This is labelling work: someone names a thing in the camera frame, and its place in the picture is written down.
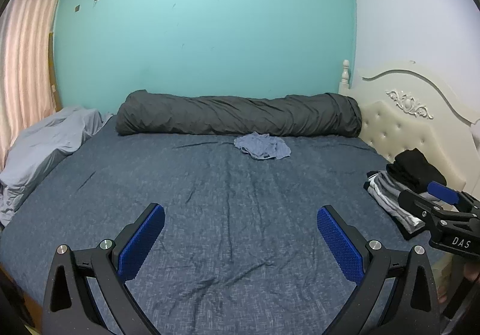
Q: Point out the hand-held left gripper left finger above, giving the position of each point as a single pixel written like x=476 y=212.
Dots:
x=142 y=241

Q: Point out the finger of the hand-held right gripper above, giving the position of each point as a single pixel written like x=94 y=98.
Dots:
x=444 y=192
x=416 y=204

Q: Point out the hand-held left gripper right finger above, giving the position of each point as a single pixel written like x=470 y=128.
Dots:
x=339 y=241

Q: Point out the person's right hand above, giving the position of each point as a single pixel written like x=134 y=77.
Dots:
x=472 y=274

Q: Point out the cream tufted headboard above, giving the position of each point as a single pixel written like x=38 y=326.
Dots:
x=412 y=132

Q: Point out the crumpled blue-grey garment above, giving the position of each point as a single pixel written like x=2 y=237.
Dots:
x=262 y=146

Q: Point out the light grey blanket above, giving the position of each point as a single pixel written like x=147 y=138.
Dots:
x=48 y=140

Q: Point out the cream bedpost finial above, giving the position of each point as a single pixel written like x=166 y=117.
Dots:
x=345 y=74

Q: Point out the rolled dark grey duvet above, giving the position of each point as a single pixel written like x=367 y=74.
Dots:
x=232 y=114

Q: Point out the pink curtain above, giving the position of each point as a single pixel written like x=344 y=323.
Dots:
x=26 y=58

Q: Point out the brown wooden frame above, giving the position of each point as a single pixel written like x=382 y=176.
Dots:
x=54 y=72

